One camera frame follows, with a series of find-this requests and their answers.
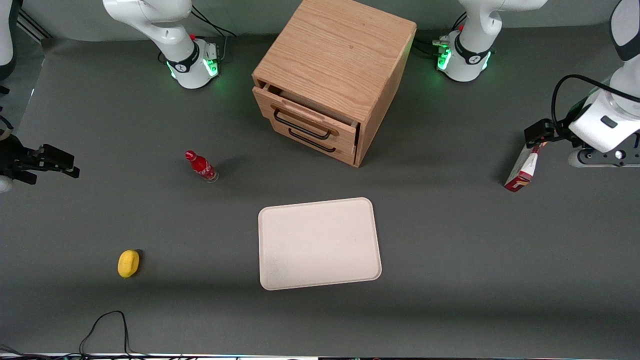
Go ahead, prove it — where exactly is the red cola bottle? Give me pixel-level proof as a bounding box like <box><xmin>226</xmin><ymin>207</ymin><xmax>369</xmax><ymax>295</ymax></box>
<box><xmin>184</xmin><ymin>150</ymin><xmax>220</xmax><ymax>184</ymax></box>

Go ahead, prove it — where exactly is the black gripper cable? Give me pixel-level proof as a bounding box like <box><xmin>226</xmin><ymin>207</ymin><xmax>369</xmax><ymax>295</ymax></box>
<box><xmin>551</xmin><ymin>74</ymin><xmax>619</xmax><ymax>132</ymax></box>

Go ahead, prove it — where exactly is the black arm base cable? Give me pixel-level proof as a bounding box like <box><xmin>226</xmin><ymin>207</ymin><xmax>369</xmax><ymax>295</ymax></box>
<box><xmin>414</xmin><ymin>11</ymin><xmax>468</xmax><ymax>57</ymax></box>
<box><xmin>191</xmin><ymin>4</ymin><xmax>238</xmax><ymax>63</ymax></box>

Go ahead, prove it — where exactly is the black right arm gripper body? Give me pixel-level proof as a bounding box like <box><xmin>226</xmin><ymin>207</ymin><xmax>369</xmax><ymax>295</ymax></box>
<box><xmin>0</xmin><ymin>133</ymin><xmax>39</xmax><ymax>185</ymax></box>

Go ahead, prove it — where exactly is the red cookie box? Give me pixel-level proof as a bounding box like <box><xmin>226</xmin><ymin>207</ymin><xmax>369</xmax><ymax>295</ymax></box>
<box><xmin>504</xmin><ymin>141</ymin><xmax>542</xmax><ymax>193</ymax></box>

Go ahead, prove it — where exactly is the black right arm base cable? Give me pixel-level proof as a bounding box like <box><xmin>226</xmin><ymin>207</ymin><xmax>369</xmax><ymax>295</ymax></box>
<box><xmin>191</xmin><ymin>4</ymin><xmax>238</xmax><ymax>63</ymax></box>

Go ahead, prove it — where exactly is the yellow lemon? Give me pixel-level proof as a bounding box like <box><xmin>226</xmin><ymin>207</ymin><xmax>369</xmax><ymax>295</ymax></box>
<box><xmin>117</xmin><ymin>249</ymin><xmax>141</xmax><ymax>279</ymax></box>

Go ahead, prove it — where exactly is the wooden drawer cabinet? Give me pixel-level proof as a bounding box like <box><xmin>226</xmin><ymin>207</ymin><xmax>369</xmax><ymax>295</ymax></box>
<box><xmin>251</xmin><ymin>0</ymin><xmax>418</xmax><ymax>168</ymax></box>

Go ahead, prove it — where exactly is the black drawer handle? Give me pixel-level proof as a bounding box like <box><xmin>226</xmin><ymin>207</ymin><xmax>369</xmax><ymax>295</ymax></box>
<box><xmin>273</xmin><ymin>109</ymin><xmax>333</xmax><ymax>141</ymax></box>
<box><xmin>288</xmin><ymin>128</ymin><xmax>337</xmax><ymax>154</ymax></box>

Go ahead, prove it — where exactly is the black looped cable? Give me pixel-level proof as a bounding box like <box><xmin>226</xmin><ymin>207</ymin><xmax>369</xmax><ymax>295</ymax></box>
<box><xmin>79</xmin><ymin>310</ymin><xmax>132</xmax><ymax>359</ymax></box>

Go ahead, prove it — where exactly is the beige plastic tray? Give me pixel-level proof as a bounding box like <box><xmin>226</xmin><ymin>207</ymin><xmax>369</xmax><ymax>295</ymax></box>
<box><xmin>257</xmin><ymin>197</ymin><xmax>383</xmax><ymax>291</ymax></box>

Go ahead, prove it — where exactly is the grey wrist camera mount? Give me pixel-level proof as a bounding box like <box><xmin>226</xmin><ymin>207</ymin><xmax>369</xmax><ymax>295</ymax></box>
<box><xmin>567</xmin><ymin>146</ymin><xmax>640</xmax><ymax>169</ymax></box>

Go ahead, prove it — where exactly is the aluminium rail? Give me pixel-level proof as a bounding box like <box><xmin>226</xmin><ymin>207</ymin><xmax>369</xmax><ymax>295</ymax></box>
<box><xmin>17</xmin><ymin>9</ymin><xmax>53</xmax><ymax>42</ymax></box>

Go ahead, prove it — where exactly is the black left arm base cable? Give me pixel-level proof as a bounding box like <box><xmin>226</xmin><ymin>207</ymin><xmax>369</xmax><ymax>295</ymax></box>
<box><xmin>414</xmin><ymin>11</ymin><xmax>468</xmax><ymax>57</ymax></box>

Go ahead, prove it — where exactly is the wooden drawer slightly open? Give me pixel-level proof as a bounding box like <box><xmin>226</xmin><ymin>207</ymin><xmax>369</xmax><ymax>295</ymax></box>
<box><xmin>252</xmin><ymin>85</ymin><xmax>360</xmax><ymax>149</ymax></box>

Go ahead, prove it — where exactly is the wooden closed drawer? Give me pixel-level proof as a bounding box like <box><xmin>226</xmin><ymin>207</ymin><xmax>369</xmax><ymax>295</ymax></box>
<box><xmin>261</xmin><ymin>112</ymin><xmax>358</xmax><ymax>167</ymax></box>

